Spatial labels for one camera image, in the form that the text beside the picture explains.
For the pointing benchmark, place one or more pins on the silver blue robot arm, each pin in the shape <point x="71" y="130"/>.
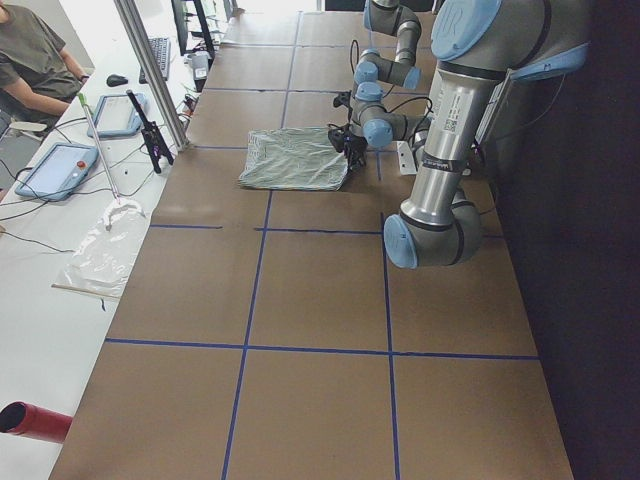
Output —
<point x="395" y="45"/>
<point x="477" y="45"/>

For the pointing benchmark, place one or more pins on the black tripod camera stand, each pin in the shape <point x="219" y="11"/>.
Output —
<point x="154" y="141"/>

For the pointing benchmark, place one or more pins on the black computer mouse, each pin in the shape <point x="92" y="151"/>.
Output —
<point x="116" y="80"/>

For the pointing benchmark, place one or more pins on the far blue teach pendant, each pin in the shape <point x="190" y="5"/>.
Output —
<point x="116" y="117"/>

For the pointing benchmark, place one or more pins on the silver reacher grabber stick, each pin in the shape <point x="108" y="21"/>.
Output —
<point x="119" y="204"/>

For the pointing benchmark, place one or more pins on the clear plastic bag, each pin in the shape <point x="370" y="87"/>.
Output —
<point x="103" y="262"/>

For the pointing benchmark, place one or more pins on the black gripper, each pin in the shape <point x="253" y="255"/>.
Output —
<point x="355" y="150"/>

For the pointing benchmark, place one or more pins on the red cylinder tube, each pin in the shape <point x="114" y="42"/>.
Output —
<point x="34" y="422"/>

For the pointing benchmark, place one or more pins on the seated person in olive shirt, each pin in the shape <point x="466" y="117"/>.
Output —
<point x="39" y="77"/>

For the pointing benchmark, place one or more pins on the wrist black camera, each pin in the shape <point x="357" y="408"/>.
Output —
<point x="337" y="137"/>
<point x="342" y="99"/>

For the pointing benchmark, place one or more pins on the aluminium frame post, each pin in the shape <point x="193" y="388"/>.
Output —
<point x="138" y="38"/>

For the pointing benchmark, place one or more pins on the blue teach pendant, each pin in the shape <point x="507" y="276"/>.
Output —
<point x="59" y="172"/>
<point x="116" y="117"/>

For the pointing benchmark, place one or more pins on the near blue teach pendant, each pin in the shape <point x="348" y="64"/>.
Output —
<point x="59" y="172"/>

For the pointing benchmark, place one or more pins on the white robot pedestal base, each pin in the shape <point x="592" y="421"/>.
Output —
<point x="412" y="156"/>

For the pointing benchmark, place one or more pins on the navy white striped polo shirt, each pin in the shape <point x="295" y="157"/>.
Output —
<point x="293" y="159"/>

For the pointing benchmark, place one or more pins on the black keyboard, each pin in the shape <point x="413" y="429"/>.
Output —
<point x="161" y="51"/>

